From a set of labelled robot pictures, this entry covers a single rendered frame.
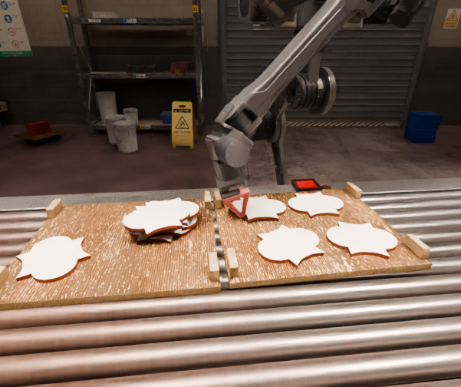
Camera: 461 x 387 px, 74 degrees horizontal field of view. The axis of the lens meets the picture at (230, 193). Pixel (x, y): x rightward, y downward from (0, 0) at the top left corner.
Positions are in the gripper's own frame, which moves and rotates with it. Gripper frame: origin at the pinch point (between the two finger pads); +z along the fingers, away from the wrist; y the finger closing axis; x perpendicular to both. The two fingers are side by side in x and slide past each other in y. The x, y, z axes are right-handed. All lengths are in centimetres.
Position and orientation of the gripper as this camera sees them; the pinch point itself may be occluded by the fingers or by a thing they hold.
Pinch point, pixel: (238, 206)
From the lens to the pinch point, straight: 78.9
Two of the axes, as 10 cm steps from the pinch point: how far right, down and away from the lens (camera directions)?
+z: 2.7, 8.5, 4.5
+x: 9.5, -3.0, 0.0
